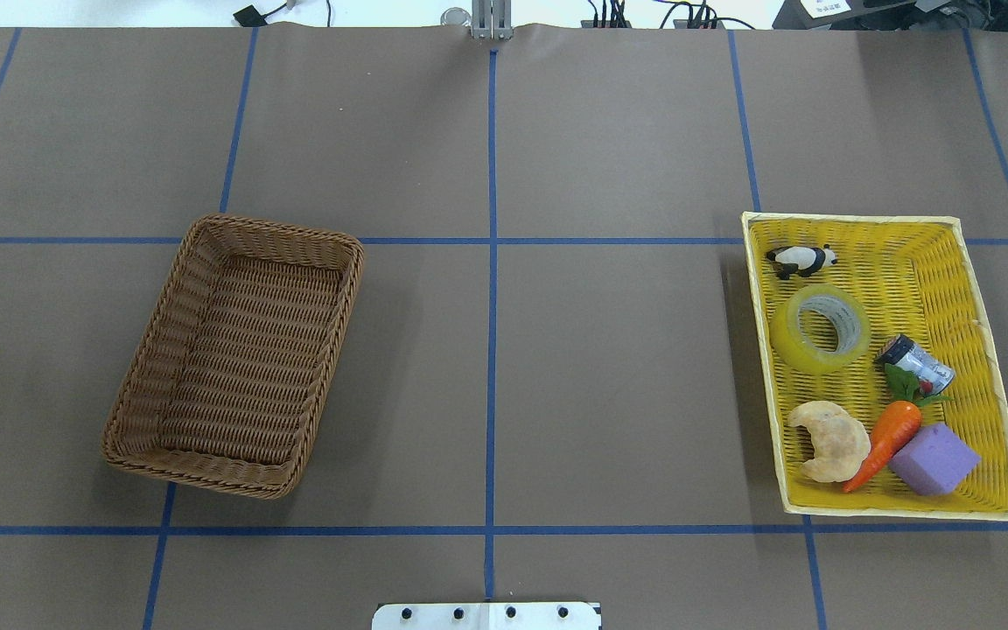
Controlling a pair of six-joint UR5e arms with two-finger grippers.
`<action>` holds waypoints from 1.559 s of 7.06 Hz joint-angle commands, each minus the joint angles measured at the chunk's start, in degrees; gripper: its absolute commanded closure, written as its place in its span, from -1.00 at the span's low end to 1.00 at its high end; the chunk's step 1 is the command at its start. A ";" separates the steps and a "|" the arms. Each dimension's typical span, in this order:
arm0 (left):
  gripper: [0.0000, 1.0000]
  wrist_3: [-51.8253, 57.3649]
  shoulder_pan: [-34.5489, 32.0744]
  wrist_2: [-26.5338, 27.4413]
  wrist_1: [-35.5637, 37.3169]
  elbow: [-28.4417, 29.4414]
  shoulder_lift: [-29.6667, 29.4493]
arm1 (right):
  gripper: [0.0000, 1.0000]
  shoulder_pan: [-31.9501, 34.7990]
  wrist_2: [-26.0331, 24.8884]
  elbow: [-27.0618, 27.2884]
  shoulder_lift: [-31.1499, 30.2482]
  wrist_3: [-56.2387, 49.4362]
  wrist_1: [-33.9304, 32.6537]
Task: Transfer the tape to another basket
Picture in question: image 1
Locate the yellow woven basket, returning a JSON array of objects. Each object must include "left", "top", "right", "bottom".
[{"left": 741, "top": 212, "right": 1008, "bottom": 522}]

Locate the panda figurine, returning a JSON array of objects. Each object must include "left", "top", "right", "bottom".
[{"left": 765, "top": 244, "right": 837, "bottom": 280}]

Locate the toy carrot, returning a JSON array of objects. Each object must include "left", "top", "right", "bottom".
[{"left": 843, "top": 363, "right": 949, "bottom": 494}]

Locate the metal camera post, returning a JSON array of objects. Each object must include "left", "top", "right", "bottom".
[{"left": 469, "top": 0, "right": 515, "bottom": 41}]

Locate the brown wicker basket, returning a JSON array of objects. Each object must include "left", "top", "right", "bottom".
[{"left": 101, "top": 213, "right": 365, "bottom": 500}]

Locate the toy croissant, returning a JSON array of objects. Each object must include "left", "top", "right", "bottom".
[{"left": 787, "top": 400, "right": 871, "bottom": 483}]

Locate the yellow tape roll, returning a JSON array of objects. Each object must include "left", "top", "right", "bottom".
[{"left": 769, "top": 283, "right": 872, "bottom": 375}]

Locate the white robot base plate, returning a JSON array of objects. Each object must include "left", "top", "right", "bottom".
[{"left": 371, "top": 601, "right": 604, "bottom": 629}]

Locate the purple foam block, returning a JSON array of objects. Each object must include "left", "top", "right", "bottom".
[{"left": 888, "top": 423, "right": 983, "bottom": 497}]

